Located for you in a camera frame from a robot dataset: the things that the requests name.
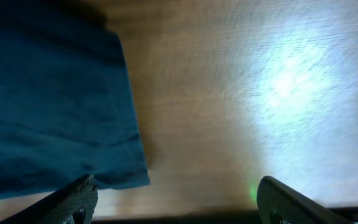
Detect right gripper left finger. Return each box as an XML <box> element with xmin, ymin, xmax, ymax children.
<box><xmin>0</xmin><ymin>174</ymin><xmax>98</xmax><ymax>224</ymax></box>

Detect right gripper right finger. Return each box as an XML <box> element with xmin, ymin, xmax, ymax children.
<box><xmin>257</xmin><ymin>176</ymin><xmax>352</xmax><ymax>224</ymax></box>

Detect navy blue shorts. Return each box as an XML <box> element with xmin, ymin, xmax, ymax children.
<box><xmin>0</xmin><ymin>1</ymin><xmax>150</xmax><ymax>199</ymax></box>

